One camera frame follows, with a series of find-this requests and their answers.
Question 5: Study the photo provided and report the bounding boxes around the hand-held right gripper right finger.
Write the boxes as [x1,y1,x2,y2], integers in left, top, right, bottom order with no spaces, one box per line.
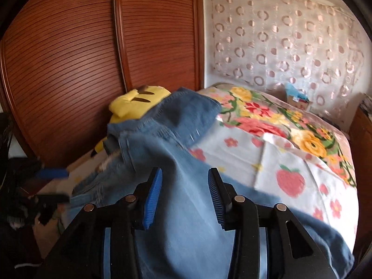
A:
[207,167,343,279]

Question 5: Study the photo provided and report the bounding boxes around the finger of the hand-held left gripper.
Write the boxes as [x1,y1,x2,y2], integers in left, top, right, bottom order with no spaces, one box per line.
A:
[34,193,71,226]
[30,167,70,181]

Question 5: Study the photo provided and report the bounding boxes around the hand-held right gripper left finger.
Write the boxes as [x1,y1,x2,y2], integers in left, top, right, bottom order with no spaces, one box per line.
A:
[38,167,163,279]

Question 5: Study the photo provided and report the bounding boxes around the blue denim pants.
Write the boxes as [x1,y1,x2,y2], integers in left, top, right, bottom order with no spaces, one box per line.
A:
[60,86,354,279]

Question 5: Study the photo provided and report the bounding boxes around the yellow plush toy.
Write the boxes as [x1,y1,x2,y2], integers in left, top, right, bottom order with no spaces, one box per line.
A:
[91,85,172,158]

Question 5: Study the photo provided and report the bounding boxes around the wooden slatted wardrobe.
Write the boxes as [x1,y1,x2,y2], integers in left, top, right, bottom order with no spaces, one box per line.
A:
[0,0,204,169]

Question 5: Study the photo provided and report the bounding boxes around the cardboard box with blue bag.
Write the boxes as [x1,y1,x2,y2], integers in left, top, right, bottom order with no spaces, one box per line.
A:
[284,83,310,111]

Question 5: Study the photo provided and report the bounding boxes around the wooden sideboard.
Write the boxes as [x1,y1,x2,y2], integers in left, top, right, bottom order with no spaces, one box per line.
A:
[348,105,372,186]

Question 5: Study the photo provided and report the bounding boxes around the sheer circle-pattern curtain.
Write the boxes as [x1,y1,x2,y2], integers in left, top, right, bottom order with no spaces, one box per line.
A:
[203,0,365,117]

